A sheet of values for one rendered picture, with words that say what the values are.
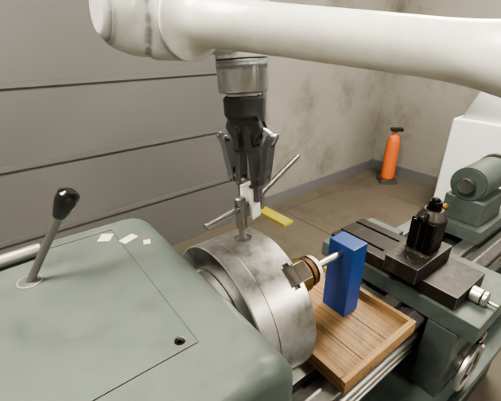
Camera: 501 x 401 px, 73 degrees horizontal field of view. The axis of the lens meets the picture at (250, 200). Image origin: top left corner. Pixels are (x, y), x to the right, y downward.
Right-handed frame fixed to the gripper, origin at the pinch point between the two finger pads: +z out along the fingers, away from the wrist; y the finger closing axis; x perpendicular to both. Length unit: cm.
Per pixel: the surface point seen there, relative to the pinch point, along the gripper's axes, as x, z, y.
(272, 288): 9.0, 11.6, -10.3
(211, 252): 11.0, 6.8, 1.4
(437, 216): -50, 17, -28
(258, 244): 3.6, 7.2, -3.9
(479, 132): -296, 37, -24
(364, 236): -57, 32, -6
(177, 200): -122, 71, 166
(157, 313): 28.2, 6.1, -4.1
